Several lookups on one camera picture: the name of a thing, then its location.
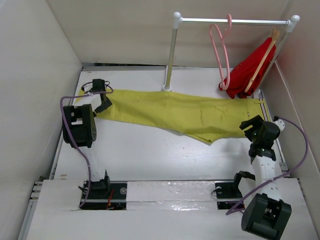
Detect yellow-green trousers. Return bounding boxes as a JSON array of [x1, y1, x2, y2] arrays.
[[78, 88, 271, 145]]

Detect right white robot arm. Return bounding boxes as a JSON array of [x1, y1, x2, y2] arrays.
[[231, 115, 292, 240]]

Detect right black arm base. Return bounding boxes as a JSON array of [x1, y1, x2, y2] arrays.
[[211, 173, 243, 210]]

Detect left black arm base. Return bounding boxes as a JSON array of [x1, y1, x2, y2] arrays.
[[78, 172, 128, 211]]

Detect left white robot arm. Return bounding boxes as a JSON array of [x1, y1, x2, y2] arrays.
[[60, 78, 114, 199]]

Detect red shorts on hanger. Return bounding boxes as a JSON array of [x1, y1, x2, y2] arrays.
[[226, 37, 277, 99]]

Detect pink plastic clothes hanger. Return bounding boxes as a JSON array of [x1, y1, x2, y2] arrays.
[[208, 13, 233, 90]]

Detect wooden clothes hanger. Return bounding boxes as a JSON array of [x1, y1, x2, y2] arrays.
[[244, 28, 280, 93]]

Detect white metal clothes rack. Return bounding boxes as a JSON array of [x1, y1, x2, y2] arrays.
[[161, 11, 301, 101]]

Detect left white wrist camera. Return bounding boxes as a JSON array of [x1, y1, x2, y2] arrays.
[[81, 82, 92, 94]]

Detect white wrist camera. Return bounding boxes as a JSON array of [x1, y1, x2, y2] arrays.
[[81, 82, 92, 94], [272, 116, 285, 132]]

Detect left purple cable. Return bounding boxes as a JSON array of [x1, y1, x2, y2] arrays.
[[59, 81, 114, 208]]

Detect purple cable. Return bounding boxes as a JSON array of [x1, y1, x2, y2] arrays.
[[59, 81, 114, 208], [225, 118, 310, 216]]

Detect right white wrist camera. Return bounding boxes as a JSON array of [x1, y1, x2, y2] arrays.
[[272, 116, 285, 132]]

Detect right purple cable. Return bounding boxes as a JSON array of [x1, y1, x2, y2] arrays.
[[225, 118, 310, 216]]

